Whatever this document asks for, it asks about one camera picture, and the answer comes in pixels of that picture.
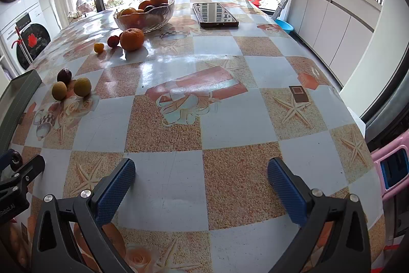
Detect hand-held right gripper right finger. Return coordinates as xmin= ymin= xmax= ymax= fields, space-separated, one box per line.
xmin=267 ymin=157 xmax=372 ymax=273

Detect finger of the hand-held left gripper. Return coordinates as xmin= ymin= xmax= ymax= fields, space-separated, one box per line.
xmin=0 ymin=149 xmax=24 ymax=176
xmin=0 ymin=155 xmax=46 ymax=197

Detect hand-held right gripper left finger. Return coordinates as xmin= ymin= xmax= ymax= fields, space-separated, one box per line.
xmin=31 ymin=158 xmax=136 ymax=273

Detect grey shallow tray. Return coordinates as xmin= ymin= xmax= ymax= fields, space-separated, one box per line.
xmin=0 ymin=70 xmax=43 ymax=152

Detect large orange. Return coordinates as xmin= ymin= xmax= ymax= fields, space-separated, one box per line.
xmin=120 ymin=28 xmax=145 ymax=52

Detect brown fruit far corner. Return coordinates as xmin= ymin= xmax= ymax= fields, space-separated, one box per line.
xmin=52 ymin=81 xmax=67 ymax=101

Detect pink plastic stool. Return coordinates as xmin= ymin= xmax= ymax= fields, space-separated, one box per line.
xmin=371 ymin=127 xmax=409 ymax=201

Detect dark purple plum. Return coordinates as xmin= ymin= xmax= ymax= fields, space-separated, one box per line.
xmin=57 ymin=68 xmax=72 ymax=83

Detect yellow-green round fruit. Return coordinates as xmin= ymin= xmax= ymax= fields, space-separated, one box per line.
xmin=74 ymin=77 xmax=92 ymax=97

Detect white front-load washing machine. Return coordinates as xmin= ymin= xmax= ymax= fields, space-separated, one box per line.
xmin=0 ymin=4 xmax=60 ymax=82

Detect white cabinet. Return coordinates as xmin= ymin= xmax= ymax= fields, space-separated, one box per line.
xmin=288 ymin=0 xmax=383 ymax=87

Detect blue basin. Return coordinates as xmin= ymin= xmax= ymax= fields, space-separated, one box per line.
xmin=274 ymin=19 xmax=294 ymax=34

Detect potted flowers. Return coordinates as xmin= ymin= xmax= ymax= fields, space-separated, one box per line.
xmin=68 ymin=0 xmax=94 ymax=19

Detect clear glass bowl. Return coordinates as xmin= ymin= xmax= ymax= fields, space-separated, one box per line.
xmin=113 ymin=0 xmax=175 ymax=34

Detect black smartphone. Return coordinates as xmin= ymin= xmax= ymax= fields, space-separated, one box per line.
xmin=192 ymin=2 xmax=240 ymax=29

